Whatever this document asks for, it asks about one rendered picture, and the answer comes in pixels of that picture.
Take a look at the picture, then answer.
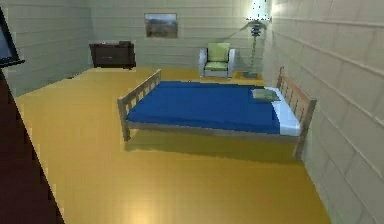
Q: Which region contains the wooden bed with blue cover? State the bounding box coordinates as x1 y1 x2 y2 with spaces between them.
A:
117 66 318 160

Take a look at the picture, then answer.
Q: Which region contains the white armchair with green cushions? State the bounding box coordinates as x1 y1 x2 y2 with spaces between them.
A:
198 42 236 79

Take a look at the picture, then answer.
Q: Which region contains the grey-green pillow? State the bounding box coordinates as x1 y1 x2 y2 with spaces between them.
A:
251 88 281 103

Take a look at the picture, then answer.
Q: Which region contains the framed landscape picture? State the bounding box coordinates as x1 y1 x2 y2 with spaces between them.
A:
144 12 179 39

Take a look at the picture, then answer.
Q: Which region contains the dark brown chest of drawers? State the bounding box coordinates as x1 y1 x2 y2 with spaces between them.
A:
88 41 137 70

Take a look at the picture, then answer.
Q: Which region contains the floor lamp with blue stem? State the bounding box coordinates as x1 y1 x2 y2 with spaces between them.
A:
242 0 272 80

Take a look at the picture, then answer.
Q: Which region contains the black television set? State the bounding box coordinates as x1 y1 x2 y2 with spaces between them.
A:
0 7 26 68

